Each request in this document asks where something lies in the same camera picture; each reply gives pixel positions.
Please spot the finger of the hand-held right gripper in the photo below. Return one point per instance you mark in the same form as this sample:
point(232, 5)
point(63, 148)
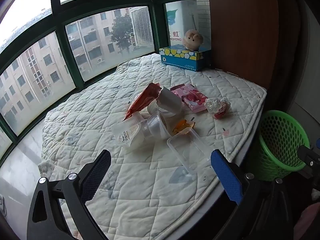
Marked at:
point(309, 161)

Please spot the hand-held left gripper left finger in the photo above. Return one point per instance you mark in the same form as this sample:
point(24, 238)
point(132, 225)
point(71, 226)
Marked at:
point(97, 173)

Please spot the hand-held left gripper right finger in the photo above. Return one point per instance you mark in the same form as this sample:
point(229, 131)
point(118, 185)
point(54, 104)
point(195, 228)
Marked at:
point(226, 176)

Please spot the green plastic mesh basket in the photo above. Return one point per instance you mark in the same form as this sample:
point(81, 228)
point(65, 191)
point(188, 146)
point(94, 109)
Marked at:
point(280, 140)

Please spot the clear rectangular plastic tray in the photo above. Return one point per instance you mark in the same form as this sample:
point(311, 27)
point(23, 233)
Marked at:
point(187, 150)

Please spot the labelled clear plastic container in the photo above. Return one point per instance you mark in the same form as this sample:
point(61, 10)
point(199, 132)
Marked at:
point(125, 132)

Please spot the foil wrapper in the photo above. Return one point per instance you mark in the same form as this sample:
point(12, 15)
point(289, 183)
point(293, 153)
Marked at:
point(217, 106)

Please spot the small clear plastic cup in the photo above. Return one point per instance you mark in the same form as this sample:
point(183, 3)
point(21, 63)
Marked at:
point(157, 126)

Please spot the red orange snack bag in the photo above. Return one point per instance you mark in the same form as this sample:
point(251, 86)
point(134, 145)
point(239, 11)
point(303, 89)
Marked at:
point(142, 98)

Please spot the white foam piece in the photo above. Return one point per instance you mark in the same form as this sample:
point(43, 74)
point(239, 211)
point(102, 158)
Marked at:
point(171, 100)

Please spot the white quilted mat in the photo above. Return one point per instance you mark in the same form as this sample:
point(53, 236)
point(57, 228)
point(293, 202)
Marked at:
point(140, 185)

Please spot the white round plastic lid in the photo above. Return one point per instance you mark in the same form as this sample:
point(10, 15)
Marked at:
point(152, 110)

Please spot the pink snack packet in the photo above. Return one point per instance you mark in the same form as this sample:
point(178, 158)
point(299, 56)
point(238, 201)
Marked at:
point(191, 96)

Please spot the beige apartment building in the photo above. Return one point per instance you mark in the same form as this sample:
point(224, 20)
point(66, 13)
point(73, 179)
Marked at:
point(37, 75)

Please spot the blue spotted tissue box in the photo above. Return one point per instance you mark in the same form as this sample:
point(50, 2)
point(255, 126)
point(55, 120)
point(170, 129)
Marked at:
point(182, 57)

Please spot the beige plush toy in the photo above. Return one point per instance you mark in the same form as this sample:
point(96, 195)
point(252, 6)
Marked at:
point(192, 40)

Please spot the green tree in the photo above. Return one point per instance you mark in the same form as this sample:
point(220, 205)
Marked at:
point(122, 35)

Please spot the brown wooden cabinet panel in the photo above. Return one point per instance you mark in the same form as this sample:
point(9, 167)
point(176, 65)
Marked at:
point(245, 30)

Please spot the white louvre grille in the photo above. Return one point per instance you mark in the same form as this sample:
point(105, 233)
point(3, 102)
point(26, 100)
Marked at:
point(142, 26)

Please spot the green window frame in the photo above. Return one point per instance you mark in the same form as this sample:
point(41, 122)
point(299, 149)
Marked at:
point(56, 22)

